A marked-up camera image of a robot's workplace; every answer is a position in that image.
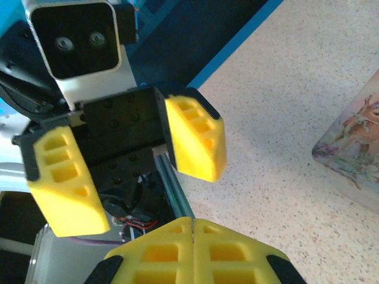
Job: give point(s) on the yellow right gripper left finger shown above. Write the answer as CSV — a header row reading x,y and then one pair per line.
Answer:
x,y
165,266

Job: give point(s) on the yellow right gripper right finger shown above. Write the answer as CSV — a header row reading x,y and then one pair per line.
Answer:
x,y
237,266

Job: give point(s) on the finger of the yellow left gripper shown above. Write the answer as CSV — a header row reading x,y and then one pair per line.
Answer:
x,y
198,142
68,201

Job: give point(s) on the blue table edge trim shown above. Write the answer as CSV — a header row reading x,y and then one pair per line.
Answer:
x,y
237,44

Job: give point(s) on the decorated tin box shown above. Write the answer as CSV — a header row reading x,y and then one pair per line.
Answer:
x,y
352,148

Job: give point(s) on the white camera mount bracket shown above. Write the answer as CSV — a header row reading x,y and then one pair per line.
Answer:
x,y
97,83

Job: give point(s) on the long aluminium frame rail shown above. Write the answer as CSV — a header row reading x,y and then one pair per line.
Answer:
x,y
174,189

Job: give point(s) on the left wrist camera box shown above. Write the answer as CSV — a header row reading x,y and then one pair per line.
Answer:
x,y
77,38

